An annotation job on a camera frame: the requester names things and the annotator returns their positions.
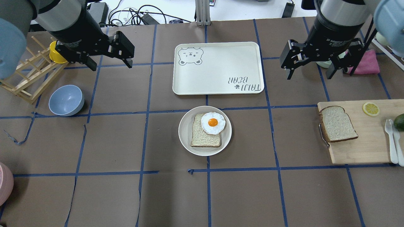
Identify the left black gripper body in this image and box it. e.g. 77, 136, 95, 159
49, 9, 122, 63

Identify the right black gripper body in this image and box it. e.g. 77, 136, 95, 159
303, 22, 363, 63

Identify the bread slice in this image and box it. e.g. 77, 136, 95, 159
319, 105, 359, 143
191, 113, 221, 148

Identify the white round plate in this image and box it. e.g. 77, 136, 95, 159
178, 105, 232, 156

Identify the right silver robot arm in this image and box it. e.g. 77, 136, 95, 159
280, 0, 404, 79

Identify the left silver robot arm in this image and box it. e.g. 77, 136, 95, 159
0, 0, 135, 79

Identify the yellow cup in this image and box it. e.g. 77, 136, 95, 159
49, 41, 67, 64

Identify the pink cloth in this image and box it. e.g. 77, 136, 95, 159
353, 49, 380, 75

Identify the light green bowl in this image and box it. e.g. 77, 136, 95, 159
316, 52, 346, 68

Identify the black power adapter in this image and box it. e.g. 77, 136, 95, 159
87, 2, 109, 27

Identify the wooden dish rack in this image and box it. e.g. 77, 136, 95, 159
1, 36, 69, 104

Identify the blue bowl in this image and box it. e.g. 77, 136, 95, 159
49, 84, 85, 117

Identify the lemon slice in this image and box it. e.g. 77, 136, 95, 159
362, 102, 380, 117

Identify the wooden cutting board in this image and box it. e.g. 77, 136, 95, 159
318, 99, 404, 164

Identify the white plastic fork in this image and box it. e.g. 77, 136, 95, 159
385, 119, 398, 164

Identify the avocado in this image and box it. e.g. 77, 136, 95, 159
393, 114, 404, 131

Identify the cream bear tray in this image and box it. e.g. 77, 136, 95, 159
173, 42, 264, 95

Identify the white plastic knife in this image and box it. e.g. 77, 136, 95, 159
389, 119, 404, 167

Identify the fried egg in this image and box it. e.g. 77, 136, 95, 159
201, 112, 226, 135

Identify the pink bowl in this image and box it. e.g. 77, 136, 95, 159
0, 163, 14, 206

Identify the black cables bundle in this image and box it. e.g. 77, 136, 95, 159
104, 0, 193, 27

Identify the aluminium frame post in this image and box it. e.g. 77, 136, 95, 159
195, 0, 211, 26

